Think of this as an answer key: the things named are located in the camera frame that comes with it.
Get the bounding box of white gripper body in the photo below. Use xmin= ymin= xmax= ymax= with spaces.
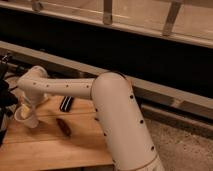
xmin=21 ymin=92 xmax=49 ymax=110

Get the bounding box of white ceramic cup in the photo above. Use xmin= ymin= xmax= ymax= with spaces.
xmin=14 ymin=108 xmax=39 ymax=128

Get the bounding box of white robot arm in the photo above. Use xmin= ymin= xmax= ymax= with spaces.
xmin=18 ymin=66 xmax=165 ymax=171

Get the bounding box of black equipment at left edge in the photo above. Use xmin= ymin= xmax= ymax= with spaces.
xmin=0 ymin=55 xmax=18 ymax=146

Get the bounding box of black striped rectangular block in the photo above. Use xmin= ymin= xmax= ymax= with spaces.
xmin=59 ymin=96 xmax=74 ymax=112

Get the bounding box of dark brown oblong object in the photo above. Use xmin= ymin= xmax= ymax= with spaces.
xmin=56 ymin=118 xmax=71 ymax=136

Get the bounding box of wooden table board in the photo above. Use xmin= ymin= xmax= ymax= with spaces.
xmin=0 ymin=96 xmax=112 ymax=171

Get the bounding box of metal window rail frame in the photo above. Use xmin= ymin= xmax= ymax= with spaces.
xmin=0 ymin=0 xmax=213 ymax=49

